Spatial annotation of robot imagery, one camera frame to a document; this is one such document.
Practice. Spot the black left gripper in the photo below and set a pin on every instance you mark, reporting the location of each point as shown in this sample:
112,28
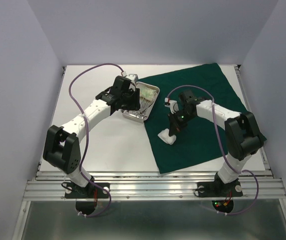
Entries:
135,104

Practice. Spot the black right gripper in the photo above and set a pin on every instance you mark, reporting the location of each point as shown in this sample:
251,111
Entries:
175,126

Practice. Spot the white gauze pad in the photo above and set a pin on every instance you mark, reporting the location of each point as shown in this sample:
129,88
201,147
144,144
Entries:
165,137

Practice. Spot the steel hemostat forceps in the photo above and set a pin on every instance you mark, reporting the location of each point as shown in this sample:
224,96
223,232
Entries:
144,105

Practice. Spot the stainless steel instrument tray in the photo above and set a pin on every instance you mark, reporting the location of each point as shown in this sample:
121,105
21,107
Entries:
132,114

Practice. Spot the clear bag of cotton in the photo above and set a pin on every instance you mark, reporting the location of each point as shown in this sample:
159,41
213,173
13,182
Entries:
147,93

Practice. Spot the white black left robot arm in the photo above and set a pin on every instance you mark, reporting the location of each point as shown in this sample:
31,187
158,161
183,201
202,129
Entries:
62,145

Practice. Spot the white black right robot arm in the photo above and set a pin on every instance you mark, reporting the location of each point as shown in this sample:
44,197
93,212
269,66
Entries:
242,134

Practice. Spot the dark green surgical drape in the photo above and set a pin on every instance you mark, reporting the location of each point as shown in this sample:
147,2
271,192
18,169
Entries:
196,147

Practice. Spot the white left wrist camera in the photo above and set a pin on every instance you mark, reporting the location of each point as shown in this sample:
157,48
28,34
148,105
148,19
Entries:
133,78

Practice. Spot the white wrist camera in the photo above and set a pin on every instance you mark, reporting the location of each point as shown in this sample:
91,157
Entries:
133,78
169,103

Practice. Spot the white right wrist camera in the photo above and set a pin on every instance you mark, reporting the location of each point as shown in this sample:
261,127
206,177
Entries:
169,103

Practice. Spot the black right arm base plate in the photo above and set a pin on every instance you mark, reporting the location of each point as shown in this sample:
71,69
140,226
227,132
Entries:
217,189

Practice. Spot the right side aluminium rail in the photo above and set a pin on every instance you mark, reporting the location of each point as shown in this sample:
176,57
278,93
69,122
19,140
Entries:
247,104

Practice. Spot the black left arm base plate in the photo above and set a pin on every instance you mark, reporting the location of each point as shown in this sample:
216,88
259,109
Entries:
73,191

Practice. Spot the aluminium extrusion rail frame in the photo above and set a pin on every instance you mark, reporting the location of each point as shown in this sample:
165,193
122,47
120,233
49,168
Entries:
150,206

